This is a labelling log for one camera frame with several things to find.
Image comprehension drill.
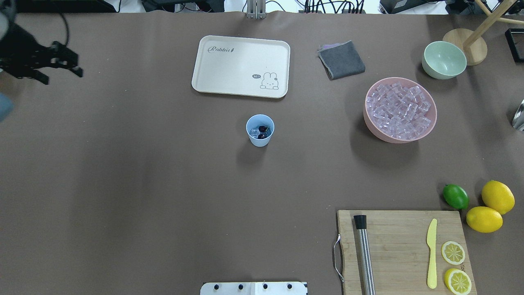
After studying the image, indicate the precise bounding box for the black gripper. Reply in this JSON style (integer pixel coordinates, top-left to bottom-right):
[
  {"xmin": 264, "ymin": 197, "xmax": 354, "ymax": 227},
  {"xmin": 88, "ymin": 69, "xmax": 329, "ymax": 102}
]
[{"xmin": 0, "ymin": 23, "xmax": 84, "ymax": 85}]

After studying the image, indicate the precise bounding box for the clear ice cube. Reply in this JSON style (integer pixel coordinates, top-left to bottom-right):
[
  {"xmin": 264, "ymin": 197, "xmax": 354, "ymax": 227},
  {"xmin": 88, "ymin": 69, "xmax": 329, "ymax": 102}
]
[{"xmin": 249, "ymin": 128, "xmax": 260, "ymax": 139}]

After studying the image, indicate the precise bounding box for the light blue cup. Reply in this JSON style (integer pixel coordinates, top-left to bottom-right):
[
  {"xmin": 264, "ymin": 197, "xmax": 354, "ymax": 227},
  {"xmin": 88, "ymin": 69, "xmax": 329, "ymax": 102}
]
[{"xmin": 246, "ymin": 114, "xmax": 275, "ymax": 147}]

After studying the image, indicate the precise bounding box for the steel ice scoop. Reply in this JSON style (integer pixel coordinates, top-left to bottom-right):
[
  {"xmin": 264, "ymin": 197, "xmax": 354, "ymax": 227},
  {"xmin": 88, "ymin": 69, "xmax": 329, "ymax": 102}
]
[{"xmin": 511, "ymin": 100, "xmax": 524, "ymax": 132}]

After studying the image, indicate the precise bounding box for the cream tray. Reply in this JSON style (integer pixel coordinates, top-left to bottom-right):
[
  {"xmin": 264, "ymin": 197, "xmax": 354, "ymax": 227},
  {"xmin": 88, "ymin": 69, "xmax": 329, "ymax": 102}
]
[{"xmin": 191, "ymin": 35, "xmax": 291, "ymax": 99}]

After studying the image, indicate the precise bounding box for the grey folded cloth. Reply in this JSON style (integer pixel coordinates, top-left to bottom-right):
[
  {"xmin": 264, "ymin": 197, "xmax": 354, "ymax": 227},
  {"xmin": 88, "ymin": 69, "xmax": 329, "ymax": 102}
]
[{"xmin": 318, "ymin": 40, "xmax": 366, "ymax": 80}]

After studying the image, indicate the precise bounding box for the steel muddler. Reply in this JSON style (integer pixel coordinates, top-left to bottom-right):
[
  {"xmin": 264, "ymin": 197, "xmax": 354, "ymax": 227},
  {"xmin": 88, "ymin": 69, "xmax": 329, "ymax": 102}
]
[{"xmin": 353, "ymin": 215, "xmax": 376, "ymax": 295}]

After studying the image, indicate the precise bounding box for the pink bowl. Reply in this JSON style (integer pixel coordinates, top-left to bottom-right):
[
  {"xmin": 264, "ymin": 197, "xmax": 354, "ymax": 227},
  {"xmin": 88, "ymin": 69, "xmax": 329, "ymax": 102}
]
[{"xmin": 363, "ymin": 77, "xmax": 437, "ymax": 143}]

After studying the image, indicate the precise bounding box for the green bowl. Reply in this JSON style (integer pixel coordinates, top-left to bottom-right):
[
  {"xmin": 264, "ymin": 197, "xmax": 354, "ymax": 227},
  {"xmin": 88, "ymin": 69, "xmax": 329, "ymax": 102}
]
[{"xmin": 422, "ymin": 41, "xmax": 467, "ymax": 79}]

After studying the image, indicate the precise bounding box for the wooden cutting board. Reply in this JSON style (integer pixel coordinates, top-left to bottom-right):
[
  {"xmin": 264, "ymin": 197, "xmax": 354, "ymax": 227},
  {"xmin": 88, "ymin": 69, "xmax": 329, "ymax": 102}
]
[{"xmin": 337, "ymin": 210, "xmax": 474, "ymax": 295}]

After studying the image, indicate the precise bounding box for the green lime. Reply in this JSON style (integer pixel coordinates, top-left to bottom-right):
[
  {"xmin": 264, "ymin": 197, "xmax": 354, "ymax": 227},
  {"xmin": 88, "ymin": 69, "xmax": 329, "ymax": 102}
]
[{"xmin": 443, "ymin": 184, "xmax": 470, "ymax": 210}]

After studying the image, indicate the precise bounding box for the wooden mug tree stand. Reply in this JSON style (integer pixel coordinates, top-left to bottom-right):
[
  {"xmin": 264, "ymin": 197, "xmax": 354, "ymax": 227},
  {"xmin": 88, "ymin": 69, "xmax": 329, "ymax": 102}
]
[{"xmin": 443, "ymin": 0, "xmax": 523, "ymax": 66}]

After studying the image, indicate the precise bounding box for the yellow plastic knife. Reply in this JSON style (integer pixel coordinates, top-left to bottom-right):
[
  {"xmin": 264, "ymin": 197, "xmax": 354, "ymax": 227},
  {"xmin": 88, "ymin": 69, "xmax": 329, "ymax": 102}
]
[{"xmin": 426, "ymin": 218, "xmax": 438, "ymax": 289}]

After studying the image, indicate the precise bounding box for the lemon slice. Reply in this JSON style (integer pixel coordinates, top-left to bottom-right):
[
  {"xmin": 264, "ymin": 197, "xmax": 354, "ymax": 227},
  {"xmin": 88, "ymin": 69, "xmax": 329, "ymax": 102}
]
[{"xmin": 440, "ymin": 241, "xmax": 466, "ymax": 266}]

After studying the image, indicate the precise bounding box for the lemon half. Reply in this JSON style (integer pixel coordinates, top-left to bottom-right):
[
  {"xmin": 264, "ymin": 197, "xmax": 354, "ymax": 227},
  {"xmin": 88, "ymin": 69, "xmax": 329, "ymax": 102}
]
[{"xmin": 444, "ymin": 268, "xmax": 473, "ymax": 295}]

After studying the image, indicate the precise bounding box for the yellow lemon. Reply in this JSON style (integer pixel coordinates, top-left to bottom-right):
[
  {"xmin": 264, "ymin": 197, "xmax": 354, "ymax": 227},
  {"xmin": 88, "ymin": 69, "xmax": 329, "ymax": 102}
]
[
  {"xmin": 466, "ymin": 206, "xmax": 503, "ymax": 233},
  {"xmin": 481, "ymin": 180, "xmax": 515, "ymax": 215}
]

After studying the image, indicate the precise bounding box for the black framed wooden tray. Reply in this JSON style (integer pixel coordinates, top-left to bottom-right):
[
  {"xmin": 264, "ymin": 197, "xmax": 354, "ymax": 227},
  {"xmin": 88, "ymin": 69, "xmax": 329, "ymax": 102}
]
[{"xmin": 505, "ymin": 28, "xmax": 524, "ymax": 63}]

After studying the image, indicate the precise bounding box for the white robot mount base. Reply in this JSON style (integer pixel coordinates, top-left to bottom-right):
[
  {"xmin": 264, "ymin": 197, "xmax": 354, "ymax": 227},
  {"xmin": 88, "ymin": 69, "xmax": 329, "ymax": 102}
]
[{"xmin": 200, "ymin": 281, "xmax": 309, "ymax": 295}]

